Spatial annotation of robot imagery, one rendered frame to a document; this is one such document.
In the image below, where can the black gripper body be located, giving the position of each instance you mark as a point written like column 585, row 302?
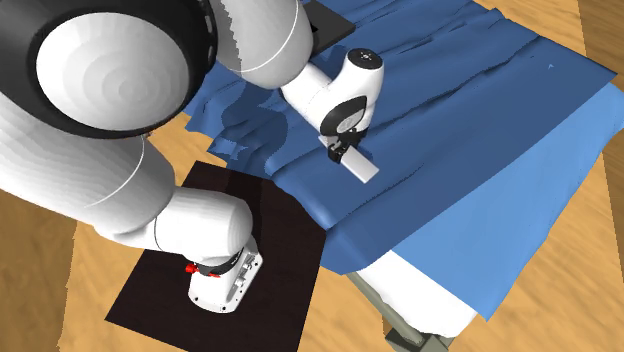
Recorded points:
column 338, row 150

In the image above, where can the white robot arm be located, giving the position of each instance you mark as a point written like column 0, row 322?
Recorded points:
column 97, row 161

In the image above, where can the dark blue blanket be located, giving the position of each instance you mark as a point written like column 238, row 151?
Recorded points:
column 438, row 126

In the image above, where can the dark robot stand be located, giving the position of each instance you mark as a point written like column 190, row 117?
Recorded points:
column 287, row 253

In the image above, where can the black flat rectangular slab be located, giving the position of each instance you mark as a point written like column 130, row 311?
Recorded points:
column 331, row 28

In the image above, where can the bed with white mattress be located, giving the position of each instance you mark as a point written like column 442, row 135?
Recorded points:
column 419, row 297

